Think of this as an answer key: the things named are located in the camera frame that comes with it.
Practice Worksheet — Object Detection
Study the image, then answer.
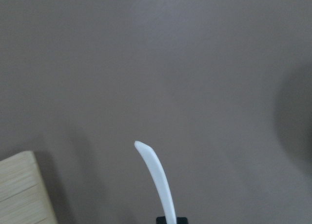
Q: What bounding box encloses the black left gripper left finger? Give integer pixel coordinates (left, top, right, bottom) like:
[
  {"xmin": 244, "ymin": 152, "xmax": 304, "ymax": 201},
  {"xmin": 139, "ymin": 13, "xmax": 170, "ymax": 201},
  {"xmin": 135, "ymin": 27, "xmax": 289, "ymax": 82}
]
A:
[{"xmin": 156, "ymin": 216, "xmax": 167, "ymax": 224}]

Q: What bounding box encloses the white ceramic spoon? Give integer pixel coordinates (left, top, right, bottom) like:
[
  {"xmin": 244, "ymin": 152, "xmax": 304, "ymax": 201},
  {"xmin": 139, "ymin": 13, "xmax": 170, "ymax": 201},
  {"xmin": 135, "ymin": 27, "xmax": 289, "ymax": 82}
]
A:
[{"xmin": 134, "ymin": 141, "xmax": 177, "ymax": 224}]

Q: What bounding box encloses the bamboo cutting board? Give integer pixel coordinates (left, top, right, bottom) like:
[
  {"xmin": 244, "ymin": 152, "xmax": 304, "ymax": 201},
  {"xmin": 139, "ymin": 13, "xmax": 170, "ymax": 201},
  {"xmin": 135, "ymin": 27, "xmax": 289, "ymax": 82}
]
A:
[{"xmin": 0, "ymin": 151, "xmax": 58, "ymax": 224}]

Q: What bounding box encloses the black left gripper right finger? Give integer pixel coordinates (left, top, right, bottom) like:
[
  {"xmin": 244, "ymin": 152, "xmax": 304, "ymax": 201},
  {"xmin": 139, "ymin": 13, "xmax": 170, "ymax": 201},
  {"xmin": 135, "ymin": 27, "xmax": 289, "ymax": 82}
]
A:
[{"xmin": 176, "ymin": 217, "xmax": 188, "ymax": 224}]

